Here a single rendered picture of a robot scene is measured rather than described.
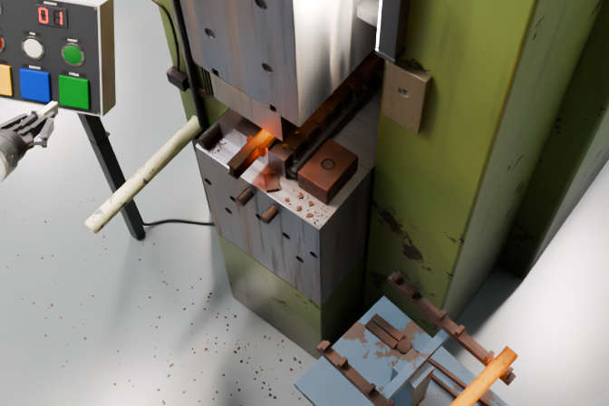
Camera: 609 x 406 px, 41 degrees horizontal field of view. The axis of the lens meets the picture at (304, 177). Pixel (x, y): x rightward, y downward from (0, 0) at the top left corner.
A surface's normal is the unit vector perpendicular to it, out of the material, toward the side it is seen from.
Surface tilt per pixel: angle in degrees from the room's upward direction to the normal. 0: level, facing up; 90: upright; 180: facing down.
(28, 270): 0
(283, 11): 90
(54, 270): 0
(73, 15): 60
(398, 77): 90
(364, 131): 0
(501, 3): 90
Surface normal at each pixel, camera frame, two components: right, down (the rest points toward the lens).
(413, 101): -0.62, 0.68
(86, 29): -0.21, 0.46
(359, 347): -0.03, -0.52
